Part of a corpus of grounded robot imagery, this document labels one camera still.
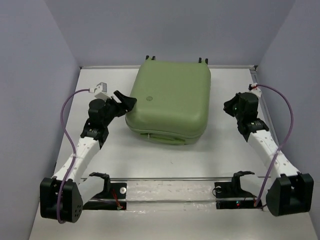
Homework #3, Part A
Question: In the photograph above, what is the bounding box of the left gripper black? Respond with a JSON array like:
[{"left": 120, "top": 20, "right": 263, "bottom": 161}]
[{"left": 102, "top": 91, "right": 137, "bottom": 127}]

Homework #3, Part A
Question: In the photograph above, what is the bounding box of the green suitcase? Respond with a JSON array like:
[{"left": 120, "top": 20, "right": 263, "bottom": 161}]
[{"left": 125, "top": 56, "right": 211, "bottom": 145}]

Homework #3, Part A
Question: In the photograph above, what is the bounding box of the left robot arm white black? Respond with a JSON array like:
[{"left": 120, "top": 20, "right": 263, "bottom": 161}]
[{"left": 39, "top": 87, "right": 137, "bottom": 224}]

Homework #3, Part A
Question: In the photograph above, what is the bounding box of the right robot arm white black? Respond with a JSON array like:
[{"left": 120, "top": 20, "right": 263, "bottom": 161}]
[{"left": 223, "top": 91, "right": 314, "bottom": 217}]

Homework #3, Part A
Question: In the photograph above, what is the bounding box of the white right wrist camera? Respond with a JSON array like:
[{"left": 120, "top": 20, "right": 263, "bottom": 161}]
[{"left": 248, "top": 83, "right": 262, "bottom": 99}]

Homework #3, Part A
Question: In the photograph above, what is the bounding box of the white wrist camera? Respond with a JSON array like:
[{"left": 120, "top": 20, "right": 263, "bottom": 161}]
[
  {"left": 94, "top": 82, "right": 110, "bottom": 101},
  {"left": 248, "top": 83, "right": 262, "bottom": 99}
]

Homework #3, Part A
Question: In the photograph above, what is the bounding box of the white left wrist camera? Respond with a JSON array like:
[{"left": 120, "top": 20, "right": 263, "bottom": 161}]
[{"left": 94, "top": 82, "right": 110, "bottom": 101}]

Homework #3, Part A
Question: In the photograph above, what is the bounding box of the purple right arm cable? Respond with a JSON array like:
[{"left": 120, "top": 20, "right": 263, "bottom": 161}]
[{"left": 248, "top": 84, "right": 294, "bottom": 207}]

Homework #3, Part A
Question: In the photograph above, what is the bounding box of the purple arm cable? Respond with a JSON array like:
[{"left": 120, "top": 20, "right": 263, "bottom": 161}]
[
  {"left": 248, "top": 84, "right": 294, "bottom": 207},
  {"left": 56, "top": 88, "right": 97, "bottom": 224}
]

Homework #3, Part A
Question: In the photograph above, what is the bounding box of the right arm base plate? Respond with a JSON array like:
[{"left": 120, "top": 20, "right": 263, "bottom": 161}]
[{"left": 211, "top": 181, "right": 267, "bottom": 210}]

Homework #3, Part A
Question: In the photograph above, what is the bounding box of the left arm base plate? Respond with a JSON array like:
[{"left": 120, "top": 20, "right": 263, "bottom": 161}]
[{"left": 83, "top": 182, "right": 127, "bottom": 211}]

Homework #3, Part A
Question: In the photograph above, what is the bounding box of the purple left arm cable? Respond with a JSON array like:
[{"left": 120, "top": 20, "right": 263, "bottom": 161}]
[{"left": 56, "top": 88, "right": 97, "bottom": 224}]

